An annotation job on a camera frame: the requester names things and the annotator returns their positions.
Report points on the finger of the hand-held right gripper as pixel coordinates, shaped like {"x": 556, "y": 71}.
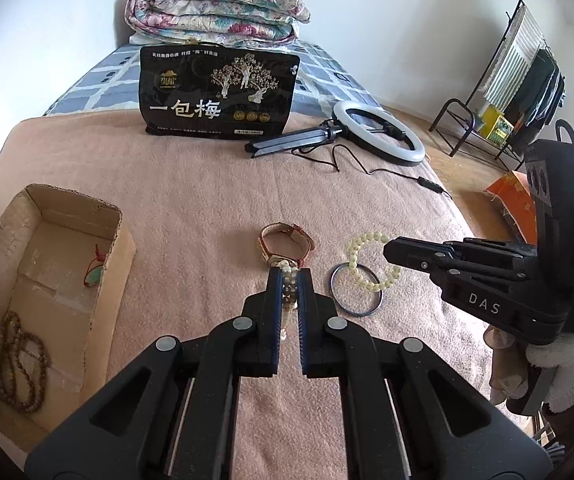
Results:
{"x": 407, "y": 255}
{"x": 492, "y": 247}

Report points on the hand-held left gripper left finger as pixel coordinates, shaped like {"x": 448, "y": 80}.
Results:
{"x": 280, "y": 312}

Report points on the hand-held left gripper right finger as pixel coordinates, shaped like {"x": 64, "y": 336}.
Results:
{"x": 302, "y": 320}

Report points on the cardboard box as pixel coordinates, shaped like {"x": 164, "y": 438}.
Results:
{"x": 112, "y": 280}

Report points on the person's right forearm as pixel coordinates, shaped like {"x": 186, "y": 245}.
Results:
{"x": 567, "y": 365}

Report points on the person's right hand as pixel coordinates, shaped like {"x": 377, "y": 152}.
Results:
{"x": 504, "y": 355}

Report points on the blue bangle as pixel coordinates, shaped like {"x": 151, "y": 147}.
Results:
{"x": 339, "y": 297}

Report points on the orange box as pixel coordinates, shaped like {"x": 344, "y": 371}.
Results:
{"x": 514, "y": 195}

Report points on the yellow green box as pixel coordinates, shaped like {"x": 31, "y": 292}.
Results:
{"x": 496, "y": 125}

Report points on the black clothes rack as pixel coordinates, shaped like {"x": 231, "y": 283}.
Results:
{"x": 454, "y": 110}

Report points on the beige blanket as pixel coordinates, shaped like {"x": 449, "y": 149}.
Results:
{"x": 192, "y": 200}

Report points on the dark hanging clothes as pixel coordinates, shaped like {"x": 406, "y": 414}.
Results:
{"x": 542, "y": 95}

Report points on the green striped cloth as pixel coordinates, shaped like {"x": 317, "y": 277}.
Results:
{"x": 512, "y": 55}

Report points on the black printed bag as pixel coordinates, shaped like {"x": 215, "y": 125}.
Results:
{"x": 192, "y": 95}

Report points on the blue plaid bed sheet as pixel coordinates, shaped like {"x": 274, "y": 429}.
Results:
{"x": 102, "y": 80}

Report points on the folded floral quilt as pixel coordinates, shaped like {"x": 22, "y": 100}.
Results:
{"x": 207, "y": 5}

